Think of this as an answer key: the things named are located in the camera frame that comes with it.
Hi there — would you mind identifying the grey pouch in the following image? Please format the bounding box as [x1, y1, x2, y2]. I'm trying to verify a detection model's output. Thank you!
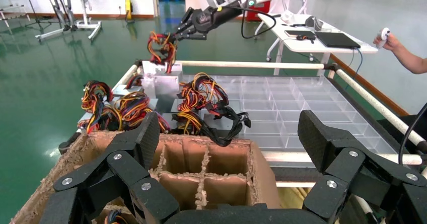
[304, 15, 325, 30]

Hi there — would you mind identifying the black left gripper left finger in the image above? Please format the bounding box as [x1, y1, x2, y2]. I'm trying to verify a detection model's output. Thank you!
[39, 111, 181, 224]

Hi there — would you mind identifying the brown cardboard divider box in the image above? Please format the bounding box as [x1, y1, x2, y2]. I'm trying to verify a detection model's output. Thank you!
[10, 130, 281, 224]

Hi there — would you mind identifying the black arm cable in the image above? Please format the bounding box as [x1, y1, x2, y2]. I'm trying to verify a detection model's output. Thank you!
[398, 102, 427, 157]
[218, 0, 277, 40]

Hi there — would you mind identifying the dark flat notebook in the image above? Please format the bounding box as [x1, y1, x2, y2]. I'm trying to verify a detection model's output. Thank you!
[284, 29, 317, 38]

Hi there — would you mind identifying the red cabinet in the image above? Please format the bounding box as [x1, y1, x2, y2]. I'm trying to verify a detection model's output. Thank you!
[245, 1, 271, 22]

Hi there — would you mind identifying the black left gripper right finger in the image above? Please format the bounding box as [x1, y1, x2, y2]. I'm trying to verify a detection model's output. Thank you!
[297, 109, 427, 224]

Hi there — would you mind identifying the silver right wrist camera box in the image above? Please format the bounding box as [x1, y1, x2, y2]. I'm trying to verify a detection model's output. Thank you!
[199, 0, 222, 11]

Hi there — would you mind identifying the white handheld controller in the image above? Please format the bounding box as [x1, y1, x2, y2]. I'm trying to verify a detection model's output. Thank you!
[376, 27, 391, 49]

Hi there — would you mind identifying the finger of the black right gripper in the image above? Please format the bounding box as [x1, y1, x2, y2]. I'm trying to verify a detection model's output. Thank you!
[175, 29, 207, 41]
[174, 9, 195, 38]

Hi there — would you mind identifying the white padded cart rail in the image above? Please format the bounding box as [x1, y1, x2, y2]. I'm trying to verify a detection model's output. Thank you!
[112, 64, 143, 92]
[141, 60, 329, 71]
[333, 68, 427, 152]
[262, 151, 424, 167]

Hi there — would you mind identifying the clear plastic compartment tray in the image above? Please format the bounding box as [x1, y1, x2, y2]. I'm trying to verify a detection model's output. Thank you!
[178, 75, 399, 157]

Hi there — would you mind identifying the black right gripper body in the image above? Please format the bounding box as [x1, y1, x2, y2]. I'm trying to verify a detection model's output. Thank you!
[190, 6, 219, 30]

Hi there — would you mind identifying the small white desk item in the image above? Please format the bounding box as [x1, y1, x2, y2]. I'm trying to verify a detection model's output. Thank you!
[279, 11, 295, 24]

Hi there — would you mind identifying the black closed laptop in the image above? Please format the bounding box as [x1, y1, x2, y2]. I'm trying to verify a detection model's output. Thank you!
[314, 31, 362, 50]

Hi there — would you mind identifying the person's hand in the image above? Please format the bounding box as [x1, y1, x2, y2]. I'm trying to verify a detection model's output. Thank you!
[373, 31, 403, 52]

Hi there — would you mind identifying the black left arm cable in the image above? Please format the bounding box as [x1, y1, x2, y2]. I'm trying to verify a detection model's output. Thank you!
[398, 102, 427, 157]

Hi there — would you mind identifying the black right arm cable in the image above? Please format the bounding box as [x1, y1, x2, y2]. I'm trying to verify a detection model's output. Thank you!
[218, 0, 277, 40]

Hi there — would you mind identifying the white office table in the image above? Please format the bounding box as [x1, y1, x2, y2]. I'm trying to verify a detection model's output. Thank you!
[257, 12, 379, 77]

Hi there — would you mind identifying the person's forearm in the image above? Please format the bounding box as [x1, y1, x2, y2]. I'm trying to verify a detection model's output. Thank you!
[393, 44, 427, 74]

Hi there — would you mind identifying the black cable bundle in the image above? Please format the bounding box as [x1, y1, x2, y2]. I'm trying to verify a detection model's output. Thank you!
[199, 105, 252, 147]

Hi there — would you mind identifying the blue cable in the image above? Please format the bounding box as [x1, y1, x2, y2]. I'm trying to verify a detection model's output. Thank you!
[345, 48, 364, 91]

